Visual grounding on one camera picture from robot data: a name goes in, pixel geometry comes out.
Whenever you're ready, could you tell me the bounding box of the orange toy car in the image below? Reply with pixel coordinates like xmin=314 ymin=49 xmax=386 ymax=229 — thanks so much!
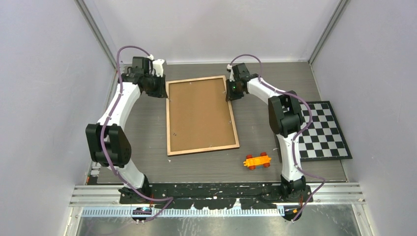
xmin=243 ymin=152 xmax=271 ymax=170

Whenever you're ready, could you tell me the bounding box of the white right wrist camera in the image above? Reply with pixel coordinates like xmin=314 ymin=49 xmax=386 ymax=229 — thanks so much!
xmin=226 ymin=64 xmax=235 ymax=82

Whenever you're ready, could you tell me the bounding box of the black white checkerboard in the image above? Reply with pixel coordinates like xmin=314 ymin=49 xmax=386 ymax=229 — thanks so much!
xmin=299 ymin=101 xmax=353 ymax=162

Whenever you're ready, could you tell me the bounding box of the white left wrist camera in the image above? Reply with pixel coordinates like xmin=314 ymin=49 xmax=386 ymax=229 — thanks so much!
xmin=147 ymin=55 xmax=166 ymax=77

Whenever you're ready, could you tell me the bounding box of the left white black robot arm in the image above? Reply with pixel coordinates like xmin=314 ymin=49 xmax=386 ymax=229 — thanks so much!
xmin=86 ymin=56 xmax=168 ymax=204

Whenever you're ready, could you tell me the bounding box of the purple cable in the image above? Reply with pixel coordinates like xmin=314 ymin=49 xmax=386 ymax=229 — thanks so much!
xmin=227 ymin=54 xmax=327 ymax=223
xmin=100 ymin=45 xmax=174 ymax=223

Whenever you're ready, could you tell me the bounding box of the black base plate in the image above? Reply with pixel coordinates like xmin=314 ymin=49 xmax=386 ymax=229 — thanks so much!
xmin=118 ymin=182 xmax=313 ymax=210

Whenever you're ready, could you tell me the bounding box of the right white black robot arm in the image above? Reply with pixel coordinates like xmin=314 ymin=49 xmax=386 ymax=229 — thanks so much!
xmin=226 ymin=63 xmax=306 ymax=202

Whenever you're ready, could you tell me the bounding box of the aluminium rail front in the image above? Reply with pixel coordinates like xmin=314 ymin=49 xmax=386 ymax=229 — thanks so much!
xmin=70 ymin=182 xmax=365 ymax=206

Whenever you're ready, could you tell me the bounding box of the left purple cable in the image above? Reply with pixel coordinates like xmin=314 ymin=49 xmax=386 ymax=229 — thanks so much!
xmin=100 ymin=45 xmax=174 ymax=223

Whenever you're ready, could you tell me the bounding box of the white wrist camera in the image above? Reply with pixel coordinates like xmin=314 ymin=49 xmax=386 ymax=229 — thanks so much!
xmin=226 ymin=64 xmax=235 ymax=82
xmin=147 ymin=55 xmax=166 ymax=77

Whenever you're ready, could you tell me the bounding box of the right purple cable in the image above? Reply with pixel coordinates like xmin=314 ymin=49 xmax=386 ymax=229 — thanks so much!
xmin=227 ymin=54 xmax=327 ymax=223

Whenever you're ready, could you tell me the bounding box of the black picture frame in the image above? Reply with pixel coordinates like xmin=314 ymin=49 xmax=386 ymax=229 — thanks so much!
xmin=166 ymin=76 xmax=240 ymax=156

